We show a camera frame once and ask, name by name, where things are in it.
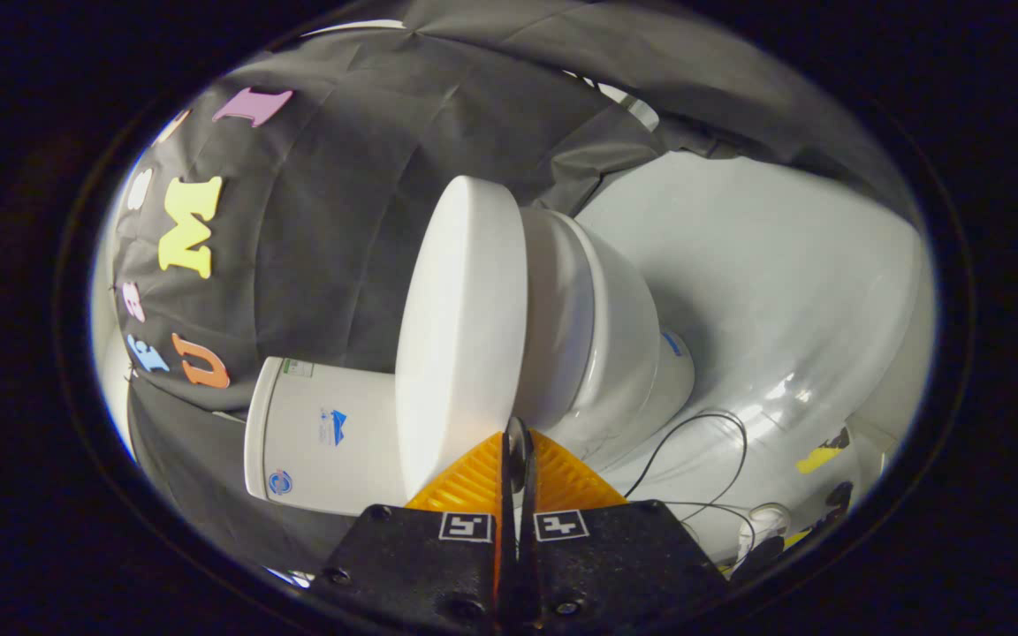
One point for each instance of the white toilet seat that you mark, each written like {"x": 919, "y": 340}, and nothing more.
{"x": 558, "y": 318}

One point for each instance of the white toilet tank lid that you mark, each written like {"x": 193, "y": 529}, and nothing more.
{"x": 258, "y": 433}

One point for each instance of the white toilet body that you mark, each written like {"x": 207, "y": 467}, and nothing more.
{"x": 628, "y": 353}

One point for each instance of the yellow and black object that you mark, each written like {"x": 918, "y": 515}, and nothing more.
{"x": 820, "y": 459}

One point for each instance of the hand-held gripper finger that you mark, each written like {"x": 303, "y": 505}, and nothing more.
{"x": 528, "y": 583}
{"x": 507, "y": 583}

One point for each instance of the black backdrop cloth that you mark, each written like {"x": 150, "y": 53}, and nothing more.
{"x": 341, "y": 221}

